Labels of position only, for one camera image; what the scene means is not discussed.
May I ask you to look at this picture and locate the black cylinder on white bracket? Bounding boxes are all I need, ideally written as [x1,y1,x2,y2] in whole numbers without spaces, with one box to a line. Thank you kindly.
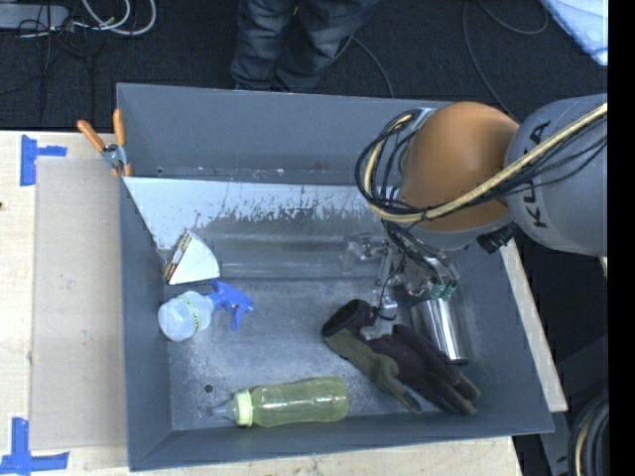
[476,222,518,256]

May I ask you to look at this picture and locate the white wedge-shaped box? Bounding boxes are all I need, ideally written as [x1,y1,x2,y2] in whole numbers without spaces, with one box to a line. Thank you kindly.
[163,228,222,287]

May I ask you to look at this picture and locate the person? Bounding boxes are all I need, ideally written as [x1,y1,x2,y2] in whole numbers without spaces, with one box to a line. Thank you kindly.
[229,0,394,93]

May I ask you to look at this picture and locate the grey metal bin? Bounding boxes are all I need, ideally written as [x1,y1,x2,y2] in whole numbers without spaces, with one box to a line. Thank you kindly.
[114,82,556,472]

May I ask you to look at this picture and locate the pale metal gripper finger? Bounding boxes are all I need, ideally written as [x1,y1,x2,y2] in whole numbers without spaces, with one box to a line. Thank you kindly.
[338,250,384,275]
[346,233,392,255]

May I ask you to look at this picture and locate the dark purple and olive glove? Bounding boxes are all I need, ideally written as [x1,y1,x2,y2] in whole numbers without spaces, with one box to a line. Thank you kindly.
[320,298,483,417]

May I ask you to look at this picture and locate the shiny metal cup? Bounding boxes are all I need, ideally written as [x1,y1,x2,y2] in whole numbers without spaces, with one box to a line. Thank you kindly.
[408,294,472,367]

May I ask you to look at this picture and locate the clear spray bottle blue head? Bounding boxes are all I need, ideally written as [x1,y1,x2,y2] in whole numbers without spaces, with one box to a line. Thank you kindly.
[157,279,256,343]

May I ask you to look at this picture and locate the yellow-tinted baby bottle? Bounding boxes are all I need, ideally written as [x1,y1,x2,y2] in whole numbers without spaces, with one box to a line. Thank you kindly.
[209,375,350,428]

